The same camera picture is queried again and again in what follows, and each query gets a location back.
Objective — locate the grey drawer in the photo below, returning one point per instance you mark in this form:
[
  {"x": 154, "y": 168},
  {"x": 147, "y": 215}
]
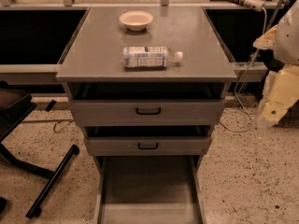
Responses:
[
  {"x": 147, "y": 140},
  {"x": 149, "y": 190},
  {"x": 145, "y": 104}
]

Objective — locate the grey workbench rail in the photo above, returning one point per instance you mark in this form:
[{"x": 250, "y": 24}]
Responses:
[{"x": 29, "y": 74}]

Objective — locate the grey drawer cabinet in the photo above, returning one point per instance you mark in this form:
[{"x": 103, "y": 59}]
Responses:
[{"x": 96, "y": 55}]

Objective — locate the blue labelled plastic bottle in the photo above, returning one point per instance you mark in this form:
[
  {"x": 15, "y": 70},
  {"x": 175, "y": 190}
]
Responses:
[{"x": 150, "y": 56}]

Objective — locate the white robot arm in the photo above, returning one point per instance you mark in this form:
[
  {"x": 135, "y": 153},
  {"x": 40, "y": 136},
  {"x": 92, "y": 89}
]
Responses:
[{"x": 286, "y": 46}]

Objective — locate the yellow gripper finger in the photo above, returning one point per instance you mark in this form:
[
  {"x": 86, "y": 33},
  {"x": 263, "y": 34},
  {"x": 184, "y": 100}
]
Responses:
[
  {"x": 280, "y": 93},
  {"x": 267, "y": 40}
]

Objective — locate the grey bottom drawer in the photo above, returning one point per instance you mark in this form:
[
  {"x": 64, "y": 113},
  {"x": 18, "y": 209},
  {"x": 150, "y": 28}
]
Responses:
[{"x": 149, "y": 190}]

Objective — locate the grey middle drawer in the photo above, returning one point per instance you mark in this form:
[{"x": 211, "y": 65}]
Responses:
[{"x": 147, "y": 140}]

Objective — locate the white bowl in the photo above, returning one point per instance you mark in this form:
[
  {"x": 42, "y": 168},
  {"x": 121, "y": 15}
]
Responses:
[{"x": 136, "y": 20}]

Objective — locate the grey top drawer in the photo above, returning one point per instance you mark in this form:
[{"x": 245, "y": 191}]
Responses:
[{"x": 145, "y": 104}]

